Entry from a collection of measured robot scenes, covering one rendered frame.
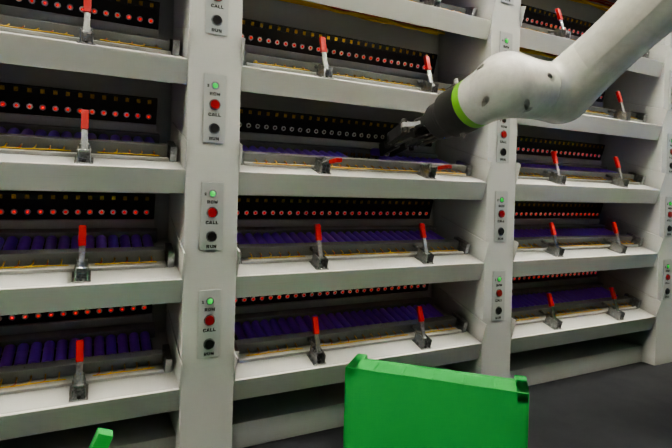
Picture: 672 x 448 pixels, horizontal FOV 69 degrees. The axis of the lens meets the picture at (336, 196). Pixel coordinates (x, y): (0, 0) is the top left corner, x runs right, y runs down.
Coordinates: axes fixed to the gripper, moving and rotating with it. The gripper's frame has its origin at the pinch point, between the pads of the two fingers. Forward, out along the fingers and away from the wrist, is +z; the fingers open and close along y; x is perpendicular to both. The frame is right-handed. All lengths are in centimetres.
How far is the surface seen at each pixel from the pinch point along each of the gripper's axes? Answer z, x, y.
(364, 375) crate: -12, 46, 19
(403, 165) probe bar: 0.0, 4.5, -2.3
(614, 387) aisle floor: 2, 62, -65
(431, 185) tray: -3.3, 9.8, -6.9
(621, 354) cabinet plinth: 11, 57, -83
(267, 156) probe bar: -0.1, 4.3, 30.4
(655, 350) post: 7, 56, -93
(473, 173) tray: -0.2, 5.5, -22.8
